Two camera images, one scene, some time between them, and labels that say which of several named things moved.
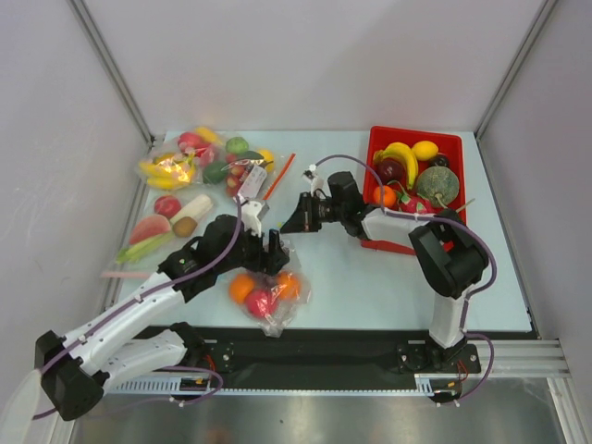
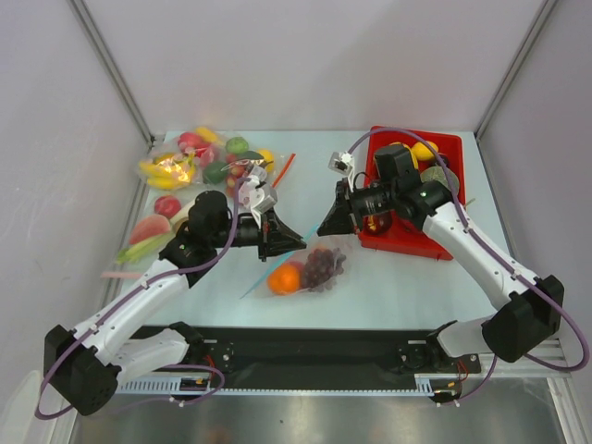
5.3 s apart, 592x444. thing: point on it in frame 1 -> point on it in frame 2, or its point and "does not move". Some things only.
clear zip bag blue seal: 272,301 -> 304,271
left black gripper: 267,261 -> 276,238
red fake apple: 262,303 -> 301,267
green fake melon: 437,185 does not move
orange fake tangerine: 240,286 -> 285,279
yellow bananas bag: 168,170 does not move
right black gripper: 310,213 -> 347,211
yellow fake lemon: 425,150 does not move
